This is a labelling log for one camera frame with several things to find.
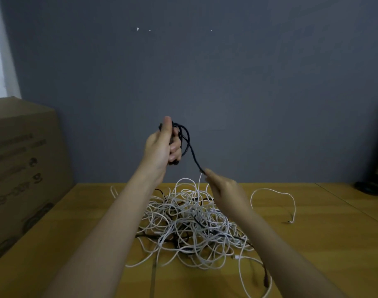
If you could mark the person's left hand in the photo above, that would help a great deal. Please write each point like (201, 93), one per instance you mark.
(159, 150)

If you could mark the person's right hand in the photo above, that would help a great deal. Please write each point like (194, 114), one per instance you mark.
(227, 192)

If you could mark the person's left forearm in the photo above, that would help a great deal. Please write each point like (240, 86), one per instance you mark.
(99, 251)

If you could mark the person's right forearm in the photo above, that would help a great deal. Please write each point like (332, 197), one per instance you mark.
(288, 257)

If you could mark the plain brown cardboard box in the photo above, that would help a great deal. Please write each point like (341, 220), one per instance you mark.
(24, 170)

